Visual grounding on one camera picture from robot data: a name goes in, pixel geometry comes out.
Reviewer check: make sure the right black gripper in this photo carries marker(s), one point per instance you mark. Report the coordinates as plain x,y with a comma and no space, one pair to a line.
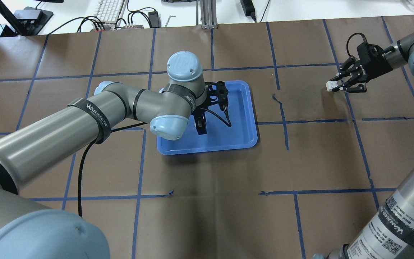
364,70

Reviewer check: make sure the aluminium frame post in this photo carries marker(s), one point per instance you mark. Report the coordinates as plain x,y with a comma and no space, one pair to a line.
207,9

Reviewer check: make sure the blue plastic tray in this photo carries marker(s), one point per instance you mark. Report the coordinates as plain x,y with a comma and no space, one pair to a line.
241,135

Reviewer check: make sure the brown paper table cover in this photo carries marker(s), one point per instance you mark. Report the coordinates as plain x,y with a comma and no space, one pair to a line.
150,205

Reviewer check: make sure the white keyboard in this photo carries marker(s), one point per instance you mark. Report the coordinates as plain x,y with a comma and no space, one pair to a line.
109,11

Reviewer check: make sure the black power adapter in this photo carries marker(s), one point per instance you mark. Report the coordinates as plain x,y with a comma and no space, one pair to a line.
248,9
154,19

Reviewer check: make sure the black monitor stand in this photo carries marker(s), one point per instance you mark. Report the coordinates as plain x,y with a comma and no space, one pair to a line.
27,22

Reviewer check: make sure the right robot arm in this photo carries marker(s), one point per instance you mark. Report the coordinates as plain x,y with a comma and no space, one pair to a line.
325,178

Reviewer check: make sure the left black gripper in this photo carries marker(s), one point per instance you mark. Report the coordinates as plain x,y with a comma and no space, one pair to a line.
200,124

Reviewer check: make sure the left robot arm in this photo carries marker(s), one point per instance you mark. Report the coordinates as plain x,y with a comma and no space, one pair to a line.
29,230

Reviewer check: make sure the white block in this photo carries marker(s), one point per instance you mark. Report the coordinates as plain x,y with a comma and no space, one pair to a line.
333,86

